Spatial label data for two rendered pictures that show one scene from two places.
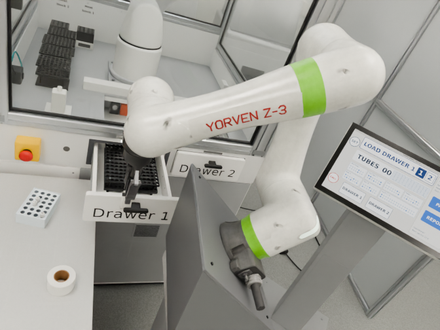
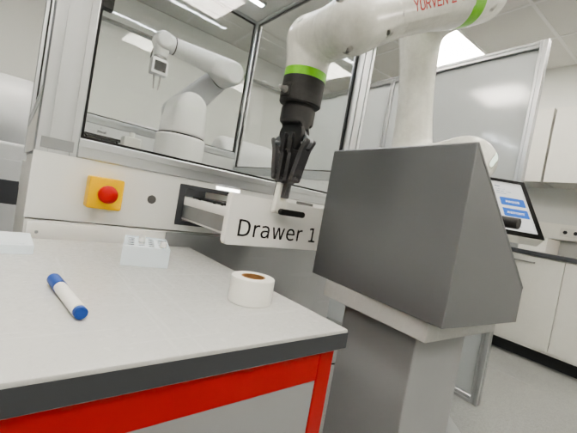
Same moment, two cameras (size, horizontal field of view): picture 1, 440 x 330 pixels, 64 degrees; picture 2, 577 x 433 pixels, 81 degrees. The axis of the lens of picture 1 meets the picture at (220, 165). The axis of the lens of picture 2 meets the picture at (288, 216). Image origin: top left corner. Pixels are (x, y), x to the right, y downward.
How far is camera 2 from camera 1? 83 cm
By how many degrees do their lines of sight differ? 34
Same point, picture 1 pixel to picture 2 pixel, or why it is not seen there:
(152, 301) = not seen: outside the picture
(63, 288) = (269, 285)
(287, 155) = (423, 119)
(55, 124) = (140, 161)
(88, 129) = (180, 170)
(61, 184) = not seen: hidden behind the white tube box
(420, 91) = not seen: hidden behind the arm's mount
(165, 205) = (312, 217)
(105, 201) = (252, 206)
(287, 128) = (416, 92)
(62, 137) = (148, 181)
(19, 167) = (81, 234)
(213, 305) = (482, 222)
